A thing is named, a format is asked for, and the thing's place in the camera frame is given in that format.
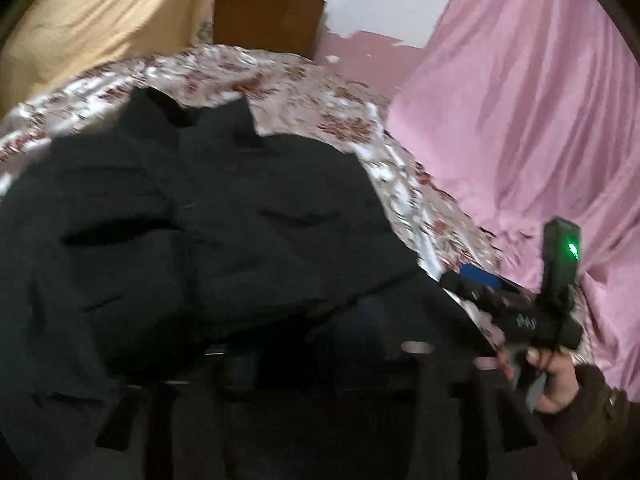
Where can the person's right hand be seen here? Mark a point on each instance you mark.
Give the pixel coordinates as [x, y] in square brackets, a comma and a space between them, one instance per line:
[557, 382]

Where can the wooden headboard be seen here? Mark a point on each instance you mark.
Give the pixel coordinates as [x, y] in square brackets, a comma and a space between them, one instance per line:
[270, 20]

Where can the yellow dotted cloth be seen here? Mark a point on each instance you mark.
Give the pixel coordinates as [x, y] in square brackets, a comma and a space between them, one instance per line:
[100, 20]

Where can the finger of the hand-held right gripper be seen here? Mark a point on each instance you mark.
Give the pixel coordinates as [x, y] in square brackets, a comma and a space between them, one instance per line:
[480, 277]

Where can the floral satin bedspread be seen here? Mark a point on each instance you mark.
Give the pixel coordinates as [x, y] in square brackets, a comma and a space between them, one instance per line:
[310, 90]

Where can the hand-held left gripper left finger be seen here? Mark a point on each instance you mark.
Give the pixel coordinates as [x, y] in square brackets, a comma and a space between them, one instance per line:
[235, 375]

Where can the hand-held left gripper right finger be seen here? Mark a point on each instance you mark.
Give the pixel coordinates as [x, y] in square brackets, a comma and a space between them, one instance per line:
[440, 375]

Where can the black padded jacket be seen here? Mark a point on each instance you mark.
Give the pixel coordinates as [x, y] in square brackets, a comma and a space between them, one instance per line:
[200, 235]

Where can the person's right forearm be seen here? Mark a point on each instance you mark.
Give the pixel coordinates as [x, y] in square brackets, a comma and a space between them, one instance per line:
[600, 425]

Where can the pink curtain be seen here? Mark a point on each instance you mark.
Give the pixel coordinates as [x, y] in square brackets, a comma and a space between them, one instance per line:
[500, 110]

